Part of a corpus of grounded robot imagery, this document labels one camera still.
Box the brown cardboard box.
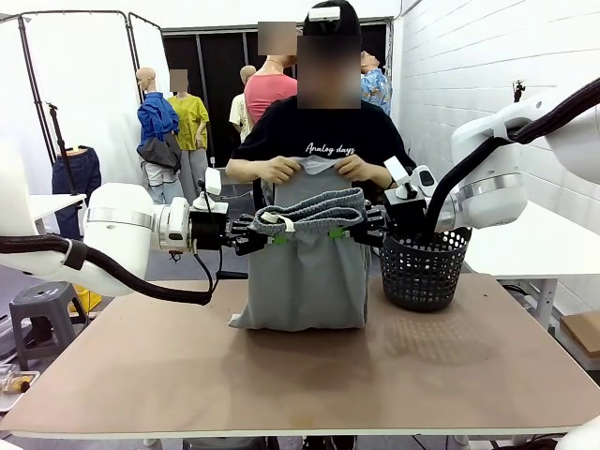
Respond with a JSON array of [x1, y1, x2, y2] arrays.
[[560, 309, 600, 371]]

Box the large white side table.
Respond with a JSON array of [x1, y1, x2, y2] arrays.
[[461, 199, 600, 329]]

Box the person's left forearm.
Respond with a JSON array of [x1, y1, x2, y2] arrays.
[[369, 161, 400, 189]]

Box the mannequin in floral shirt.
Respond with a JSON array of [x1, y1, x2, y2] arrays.
[[359, 50, 394, 118]]

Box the mannequin in yellow shirt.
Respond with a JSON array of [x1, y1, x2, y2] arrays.
[[167, 68, 211, 201]]

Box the person's left hand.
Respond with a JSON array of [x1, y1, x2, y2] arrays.
[[337, 154, 376, 183]]

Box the black curtain wall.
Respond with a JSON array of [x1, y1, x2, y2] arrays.
[[161, 18, 393, 165]]

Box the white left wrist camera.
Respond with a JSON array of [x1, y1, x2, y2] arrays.
[[194, 167, 231, 213]]

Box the grey plastic stool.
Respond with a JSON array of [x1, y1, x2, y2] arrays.
[[8, 281, 90, 371]]

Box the mannequin in blue shirt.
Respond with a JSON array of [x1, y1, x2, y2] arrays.
[[135, 67, 184, 205]]

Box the grey training pants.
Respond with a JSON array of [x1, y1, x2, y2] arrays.
[[228, 157, 371, 332]]

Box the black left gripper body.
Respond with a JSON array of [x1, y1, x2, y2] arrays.
[[189, 208, 232, 252]]

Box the white backdrop panel black frame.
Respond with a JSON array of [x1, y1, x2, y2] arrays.
[[0, 11, 163, 188]]

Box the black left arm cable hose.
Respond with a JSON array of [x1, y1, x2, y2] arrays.
[[0, 233, 224, 307]]

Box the person in black T-shirt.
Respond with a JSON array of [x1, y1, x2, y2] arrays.
[[232, 0, 418, 282]]

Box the white head-mounted camera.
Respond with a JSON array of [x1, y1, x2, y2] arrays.
[[307, 4, 342, 23]]

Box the black perforated plastic basket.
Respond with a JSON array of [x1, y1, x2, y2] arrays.
[[378, 227, 473, 313]]

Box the dark blue jeans on stand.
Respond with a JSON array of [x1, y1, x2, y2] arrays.
[[51, 145, 103, 241]]

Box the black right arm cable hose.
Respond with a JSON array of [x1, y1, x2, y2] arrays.
[[424, 77, 600, 235]]

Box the small white side table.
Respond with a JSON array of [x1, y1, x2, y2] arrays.
[[28, 193, 89, 235]]

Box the black baseball cap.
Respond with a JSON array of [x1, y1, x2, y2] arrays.
[[302, 0, 362, 38]]

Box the person's right hand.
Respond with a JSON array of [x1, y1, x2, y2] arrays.
[[262, 156, 304, 185]]

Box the mannequin in pink top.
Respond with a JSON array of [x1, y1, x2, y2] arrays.
[[243, 22, 300, 142]]

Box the black tripod stand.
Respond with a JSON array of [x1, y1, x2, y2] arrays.
[[45, 101, 79, 197]]

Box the person's right forearm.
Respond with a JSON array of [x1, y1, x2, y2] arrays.
[[226, 157, 268, 180]]

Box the clear tray with snacks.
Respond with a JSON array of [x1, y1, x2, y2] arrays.
[[0, 369, 41, 413]]

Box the yellow plastic crate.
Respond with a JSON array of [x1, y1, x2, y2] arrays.
[[69, 288, 103, 314]]

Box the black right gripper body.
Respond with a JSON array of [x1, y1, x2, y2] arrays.
[[383, 196, 427, 235]]

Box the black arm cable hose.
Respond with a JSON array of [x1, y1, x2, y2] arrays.
[[0, 233, 224, 307], [424, 77, 600, 235]]

